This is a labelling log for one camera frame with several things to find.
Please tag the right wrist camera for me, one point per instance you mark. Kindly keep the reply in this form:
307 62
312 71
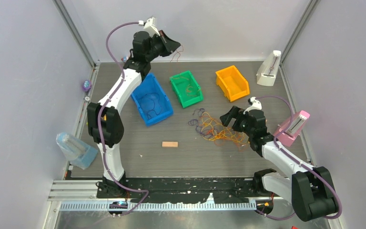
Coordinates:
254 103

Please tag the white metronome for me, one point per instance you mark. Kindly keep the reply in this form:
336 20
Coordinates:
266 74

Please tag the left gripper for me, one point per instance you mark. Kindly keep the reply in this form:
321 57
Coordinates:
169 45

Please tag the wooden block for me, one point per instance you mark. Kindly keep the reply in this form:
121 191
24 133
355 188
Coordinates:
169 144

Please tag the clear blue plastic container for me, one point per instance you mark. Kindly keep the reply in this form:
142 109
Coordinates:
77 152

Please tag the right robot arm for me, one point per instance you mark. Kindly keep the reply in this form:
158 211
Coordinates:
309 189

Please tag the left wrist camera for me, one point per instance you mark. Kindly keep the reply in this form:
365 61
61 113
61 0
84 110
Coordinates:
150 27

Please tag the green plastic bin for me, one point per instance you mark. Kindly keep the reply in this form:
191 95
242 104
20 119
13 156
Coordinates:
186 88

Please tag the orange plastic bin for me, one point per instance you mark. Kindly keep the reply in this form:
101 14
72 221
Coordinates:
232 83

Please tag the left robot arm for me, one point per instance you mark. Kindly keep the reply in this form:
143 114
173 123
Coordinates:
104 117

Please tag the purple round toy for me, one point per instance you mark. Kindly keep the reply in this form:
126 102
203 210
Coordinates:
86 86

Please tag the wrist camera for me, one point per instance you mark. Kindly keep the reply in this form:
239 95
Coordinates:
254 103
150 27

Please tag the blue plastic bin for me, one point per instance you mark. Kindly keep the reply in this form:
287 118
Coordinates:
152 102

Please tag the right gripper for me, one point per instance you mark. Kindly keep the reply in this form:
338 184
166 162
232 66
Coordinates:
236 112

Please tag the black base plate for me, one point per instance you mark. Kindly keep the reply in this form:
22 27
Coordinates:
186 190

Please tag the pink metronome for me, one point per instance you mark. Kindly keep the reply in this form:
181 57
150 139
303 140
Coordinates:
291 128

